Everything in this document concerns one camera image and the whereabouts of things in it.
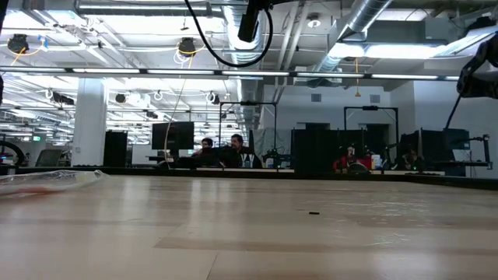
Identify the dark monitor group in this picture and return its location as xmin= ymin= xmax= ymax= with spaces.
xmin=398 ymin=128 xmax=472 ymax=172

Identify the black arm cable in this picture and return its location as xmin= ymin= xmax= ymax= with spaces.
xmin=444 ymin=95 xmax=464 ymax=131
xmin=184 ymin=0 xmax=274 ymax=68

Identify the long ceiling light strip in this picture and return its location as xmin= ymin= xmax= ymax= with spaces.
xmin=0 ymin=66 xmax=460 ymax=81

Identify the orange white toothbrush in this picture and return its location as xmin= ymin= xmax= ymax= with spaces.
xmin=0 ymin=170 xmax=110 ymax=198

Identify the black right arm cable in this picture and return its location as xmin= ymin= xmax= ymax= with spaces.
xmin=444 ymin=95 xmax=464 ymax=131

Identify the silver ventilation duct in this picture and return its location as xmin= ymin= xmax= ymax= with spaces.
xmin=227 ymin=0 xmax=269 ymax=129
xmin=310 ymin=0 xmax=394 ymax=75

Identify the black partition screen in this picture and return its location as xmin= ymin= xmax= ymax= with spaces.
xmin=290 ymin=128 xmax=390 ymax=174

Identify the black tall cabinet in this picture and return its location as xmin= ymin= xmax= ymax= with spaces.
xmin=103 ymin=130 xmax=128 ymax=168

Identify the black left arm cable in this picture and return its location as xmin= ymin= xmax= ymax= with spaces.
xmin=184 ymin=0 xmax=274 ymax=68

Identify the person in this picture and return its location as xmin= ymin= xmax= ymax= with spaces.
xmin=400 ymin=149 xmax=426 ymax=171
xmin=333 ymin=144 xmax=374 ymax=174
xmin=191 ymin=137 xmax=221 ymax=168
xmin=219 ymin=133 xmax=264 ymax=169

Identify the white square pillar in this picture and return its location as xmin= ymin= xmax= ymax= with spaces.
xmin=71 ymin=77 xmax=109 ymax=167

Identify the black ceiling cord reel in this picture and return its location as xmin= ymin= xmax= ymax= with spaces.
xmin=7 ymin=33 xmax=30 ymax=54
xmin=177 ymin=37 xmax=197 ymax=58

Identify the black computer monitor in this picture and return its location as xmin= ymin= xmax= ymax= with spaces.
xmin=151 ymin=121 xmax=195 ymax=152

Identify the black clamp stand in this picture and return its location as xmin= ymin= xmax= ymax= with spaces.
xmin=447 ymin=134 xmax=492 ymax=170

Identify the black station frame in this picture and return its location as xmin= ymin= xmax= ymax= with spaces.
xmin=343 ymin=105 xmax=399 ymax=156
xmin=219 ymin=101 xmax=278 ymax=168

